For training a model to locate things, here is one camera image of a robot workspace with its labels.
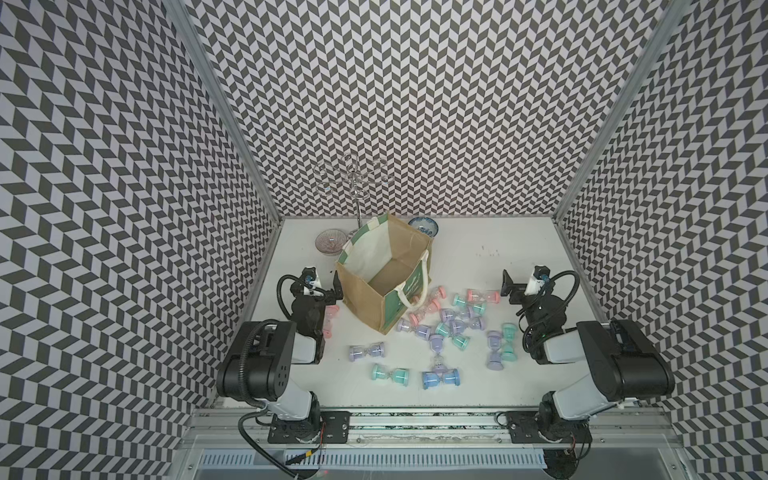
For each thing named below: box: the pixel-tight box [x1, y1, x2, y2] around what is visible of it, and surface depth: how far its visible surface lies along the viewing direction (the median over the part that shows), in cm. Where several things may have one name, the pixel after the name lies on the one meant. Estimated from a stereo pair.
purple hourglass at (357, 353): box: [348, 342, 385, 362], surface depth 84 cm
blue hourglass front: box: [421, 369, 461, 390], surface depth 80 cm
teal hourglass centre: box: [435, 322, 470, 351], surface depth 88 cm
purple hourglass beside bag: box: [396, 318, 431, 341], surface depth 89 cm
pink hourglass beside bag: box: [424, 286, 447, 314], surface depth 96 cm
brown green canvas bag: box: [337, 213, 433, 335], surface depth 89 cm
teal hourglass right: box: [500, 322, 518, 362], surface depth 86 cm
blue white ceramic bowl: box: [408, 217, 439, 238], surface depth 114 cm
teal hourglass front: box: [372, 363, 409, 387], surface depth 80 cm
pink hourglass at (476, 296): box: [466, 289, 501, 304], surface depth 96 cm
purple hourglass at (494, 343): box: [486, 330, 504, 371], surface depth 86 cm
